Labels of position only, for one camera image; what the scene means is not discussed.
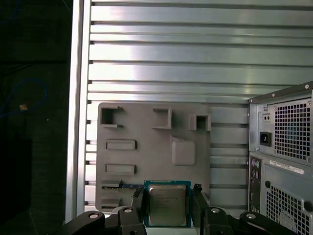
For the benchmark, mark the grey power supply unit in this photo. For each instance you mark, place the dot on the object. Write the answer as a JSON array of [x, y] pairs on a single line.
[[291, 127]]

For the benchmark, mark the green RAM stick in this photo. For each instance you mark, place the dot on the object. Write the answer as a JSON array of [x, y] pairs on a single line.
[[127, 187]]

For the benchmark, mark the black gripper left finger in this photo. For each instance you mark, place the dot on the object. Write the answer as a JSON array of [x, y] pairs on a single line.
[[129, 220]]

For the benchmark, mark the CPU with silver lid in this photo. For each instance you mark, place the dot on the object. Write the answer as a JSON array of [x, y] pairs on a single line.
[[166, 205]]

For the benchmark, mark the grey plastic parts rack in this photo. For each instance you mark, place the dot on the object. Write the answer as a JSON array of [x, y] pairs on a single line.
[[151, 147]]

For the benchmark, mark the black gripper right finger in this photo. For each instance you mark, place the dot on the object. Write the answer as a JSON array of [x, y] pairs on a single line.
[[212, 221]]

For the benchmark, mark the black open PC case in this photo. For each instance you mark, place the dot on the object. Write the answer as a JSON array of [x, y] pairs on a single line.
[[269, 181]]

